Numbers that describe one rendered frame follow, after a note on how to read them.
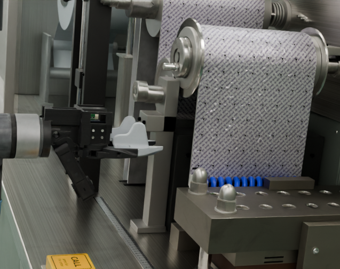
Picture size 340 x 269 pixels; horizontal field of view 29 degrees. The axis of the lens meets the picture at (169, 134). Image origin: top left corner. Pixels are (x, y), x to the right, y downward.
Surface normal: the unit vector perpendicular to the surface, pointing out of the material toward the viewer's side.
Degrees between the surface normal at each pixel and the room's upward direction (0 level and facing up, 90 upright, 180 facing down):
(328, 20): 90
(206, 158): 90
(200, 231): 90
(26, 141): 91
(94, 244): 0
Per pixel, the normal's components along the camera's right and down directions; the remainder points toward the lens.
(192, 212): -0.94, -0.01
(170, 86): 0.33, 0.23
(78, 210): 0.09, -0.97
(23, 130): 0.33, -0.28
